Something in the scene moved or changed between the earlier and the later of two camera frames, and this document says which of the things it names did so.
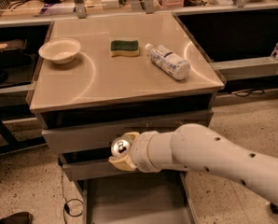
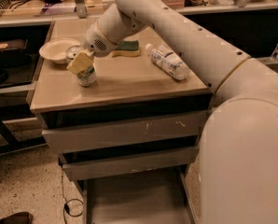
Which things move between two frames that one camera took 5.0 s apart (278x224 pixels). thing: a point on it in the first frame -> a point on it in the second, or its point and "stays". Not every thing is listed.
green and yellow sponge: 124,48 stays
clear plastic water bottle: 169,62 stays
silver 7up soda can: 120,147 -> 88,77
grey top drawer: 100,137 stays
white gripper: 141,153 -> 97,40
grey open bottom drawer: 140,197 stays
